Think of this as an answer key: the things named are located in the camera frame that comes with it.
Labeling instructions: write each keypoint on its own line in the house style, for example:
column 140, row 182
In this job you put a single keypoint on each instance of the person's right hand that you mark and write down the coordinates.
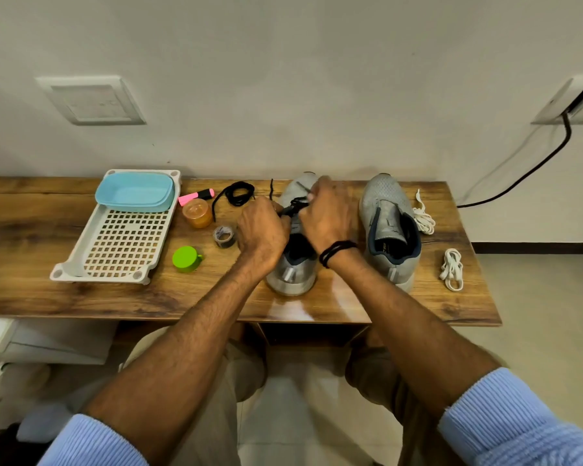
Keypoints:
column 330, row 218

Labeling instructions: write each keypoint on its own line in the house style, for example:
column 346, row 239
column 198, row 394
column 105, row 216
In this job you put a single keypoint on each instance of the person's left hand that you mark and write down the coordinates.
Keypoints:
column 260, row 232

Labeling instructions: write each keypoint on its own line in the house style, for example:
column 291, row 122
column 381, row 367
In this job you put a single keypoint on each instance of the person's right fingers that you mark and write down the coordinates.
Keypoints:
column 319, row 191

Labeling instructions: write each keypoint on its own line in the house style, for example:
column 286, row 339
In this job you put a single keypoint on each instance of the person's left fingers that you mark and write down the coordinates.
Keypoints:
column 276, row 211

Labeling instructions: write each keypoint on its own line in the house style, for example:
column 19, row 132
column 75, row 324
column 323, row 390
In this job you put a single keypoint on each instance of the black shoelace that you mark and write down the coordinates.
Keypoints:
column 238, row 194
column 294, row 206

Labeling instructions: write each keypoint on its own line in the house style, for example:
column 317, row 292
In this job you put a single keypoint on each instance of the person's left forearm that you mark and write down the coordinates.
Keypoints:
column 189, row 344

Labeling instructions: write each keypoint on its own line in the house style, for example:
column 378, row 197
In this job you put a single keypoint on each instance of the person's right forearm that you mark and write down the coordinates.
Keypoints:
column 408, row 329

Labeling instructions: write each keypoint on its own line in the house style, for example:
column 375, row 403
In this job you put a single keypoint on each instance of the black coiled shoelace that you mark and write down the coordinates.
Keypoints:
column 238, row 194

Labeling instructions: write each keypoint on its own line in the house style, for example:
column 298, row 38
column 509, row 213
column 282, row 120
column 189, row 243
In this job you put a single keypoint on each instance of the black tape roll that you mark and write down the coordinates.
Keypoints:
column 224, row 236

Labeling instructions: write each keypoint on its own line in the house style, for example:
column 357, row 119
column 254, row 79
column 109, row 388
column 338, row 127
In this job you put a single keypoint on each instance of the black wristband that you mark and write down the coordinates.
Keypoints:
column 337, row 249

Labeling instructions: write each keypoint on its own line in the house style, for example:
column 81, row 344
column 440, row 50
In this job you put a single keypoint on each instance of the grey sneaker with black lace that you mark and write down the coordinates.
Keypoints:
column 291, row 279

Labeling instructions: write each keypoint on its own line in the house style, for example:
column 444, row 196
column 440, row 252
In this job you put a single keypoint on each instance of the grey sneaker without lace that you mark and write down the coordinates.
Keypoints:
column 388, row 213

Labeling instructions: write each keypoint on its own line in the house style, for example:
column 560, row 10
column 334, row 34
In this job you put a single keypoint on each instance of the small orange jar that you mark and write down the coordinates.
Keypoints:
column 197, row 214

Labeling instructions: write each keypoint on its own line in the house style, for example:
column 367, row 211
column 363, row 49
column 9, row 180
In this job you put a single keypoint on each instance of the pink highlighter pen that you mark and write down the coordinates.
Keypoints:
column 194, row 196

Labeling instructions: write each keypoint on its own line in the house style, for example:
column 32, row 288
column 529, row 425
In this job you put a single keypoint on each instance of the green plastic cap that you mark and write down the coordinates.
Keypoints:
column 185, row 259

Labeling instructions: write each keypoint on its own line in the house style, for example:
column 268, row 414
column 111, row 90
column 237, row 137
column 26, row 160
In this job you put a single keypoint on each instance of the white loose shoelace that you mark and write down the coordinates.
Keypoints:
column 423, row 219

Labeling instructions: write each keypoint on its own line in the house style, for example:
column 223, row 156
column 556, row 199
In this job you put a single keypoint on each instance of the light blue plastic container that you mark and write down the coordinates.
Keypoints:
column 135, row 191

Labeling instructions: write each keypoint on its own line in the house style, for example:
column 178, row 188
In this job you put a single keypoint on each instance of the white bundled shoelace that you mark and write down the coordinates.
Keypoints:
column 452, row 269

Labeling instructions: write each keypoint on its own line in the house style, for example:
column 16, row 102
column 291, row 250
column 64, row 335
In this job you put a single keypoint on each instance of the white perforated plastic tray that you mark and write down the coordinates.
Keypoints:
column 121, row 247

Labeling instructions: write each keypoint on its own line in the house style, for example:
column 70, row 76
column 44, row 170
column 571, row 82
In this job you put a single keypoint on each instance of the beige trousers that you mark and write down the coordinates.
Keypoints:
column 245, row 371

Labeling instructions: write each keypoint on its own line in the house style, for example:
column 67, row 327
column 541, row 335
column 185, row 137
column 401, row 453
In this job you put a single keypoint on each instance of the white box under table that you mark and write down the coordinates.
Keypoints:
column 53, row 339

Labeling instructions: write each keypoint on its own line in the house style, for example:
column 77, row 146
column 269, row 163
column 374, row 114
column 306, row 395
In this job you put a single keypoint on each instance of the light blue left sleeve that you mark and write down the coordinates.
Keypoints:
column 92, row 444

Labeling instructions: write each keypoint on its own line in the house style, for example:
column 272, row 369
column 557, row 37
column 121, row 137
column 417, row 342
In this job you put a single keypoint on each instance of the light blue sleeve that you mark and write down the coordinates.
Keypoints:
column 520, row 422
column 92, row 444

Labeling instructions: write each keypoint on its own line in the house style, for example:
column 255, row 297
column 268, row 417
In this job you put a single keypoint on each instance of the light blue right sleeve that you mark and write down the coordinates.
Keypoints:
column 520, row 422

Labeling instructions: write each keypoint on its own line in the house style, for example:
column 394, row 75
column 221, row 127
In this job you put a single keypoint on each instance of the white wall switch plate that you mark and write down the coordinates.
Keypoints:
column 92, row 101

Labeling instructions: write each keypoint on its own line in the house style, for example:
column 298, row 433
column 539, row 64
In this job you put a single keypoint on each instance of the white wall socket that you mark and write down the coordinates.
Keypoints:
column 558, row 104

